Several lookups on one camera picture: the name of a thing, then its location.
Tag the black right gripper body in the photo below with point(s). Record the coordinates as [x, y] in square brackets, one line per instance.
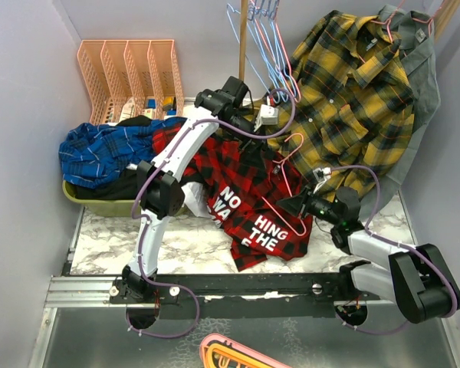
[322, 208]

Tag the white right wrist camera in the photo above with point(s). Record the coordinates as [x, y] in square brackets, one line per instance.
[321, 175]

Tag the grey shirt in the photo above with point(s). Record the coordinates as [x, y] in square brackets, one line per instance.
[417, 54]

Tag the wooden rack pole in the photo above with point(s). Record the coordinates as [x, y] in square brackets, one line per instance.
[242, 39]

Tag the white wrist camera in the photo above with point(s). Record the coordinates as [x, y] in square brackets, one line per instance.
[267, 116]
[321, 175]

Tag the pink file organizer rack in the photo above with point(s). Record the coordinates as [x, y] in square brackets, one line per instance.
[116, 72]

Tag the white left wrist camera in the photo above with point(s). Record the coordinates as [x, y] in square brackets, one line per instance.
[267, 116]

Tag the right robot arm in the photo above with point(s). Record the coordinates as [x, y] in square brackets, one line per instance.
[415, 278]

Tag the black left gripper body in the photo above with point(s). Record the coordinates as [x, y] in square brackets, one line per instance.
[242, 123]

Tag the blue wire hanger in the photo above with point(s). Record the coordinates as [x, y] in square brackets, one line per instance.
[262, 27]

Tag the yellow plaid shirt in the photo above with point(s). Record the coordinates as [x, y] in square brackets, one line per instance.
[356, 112]

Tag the pink orange oval object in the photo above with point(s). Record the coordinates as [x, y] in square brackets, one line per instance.
[216, 350]

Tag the black garment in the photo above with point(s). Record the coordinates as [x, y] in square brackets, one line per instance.
[123, 188]

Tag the aluminium rail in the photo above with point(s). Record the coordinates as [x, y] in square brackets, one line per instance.
[75, 292]

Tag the green laundry basket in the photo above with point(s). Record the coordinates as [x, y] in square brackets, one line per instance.
[105, 208]

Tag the pink hanger under yellow shirt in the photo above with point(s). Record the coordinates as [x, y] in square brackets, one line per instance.
[383, 27]

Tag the white garment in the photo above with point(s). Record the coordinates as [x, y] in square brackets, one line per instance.
[196, 199]

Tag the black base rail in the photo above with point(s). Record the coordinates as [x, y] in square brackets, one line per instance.
[234, 296]

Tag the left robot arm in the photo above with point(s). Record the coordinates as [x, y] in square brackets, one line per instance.
[160, 193]

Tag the red black plaid shirt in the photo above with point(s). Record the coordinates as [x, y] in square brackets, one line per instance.
[235, 190]

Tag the pink hanger under grey shirt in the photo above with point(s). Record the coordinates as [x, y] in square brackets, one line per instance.
[438, 19]

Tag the blue plaid shirt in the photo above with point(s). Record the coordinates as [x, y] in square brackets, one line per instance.
[94, 155]

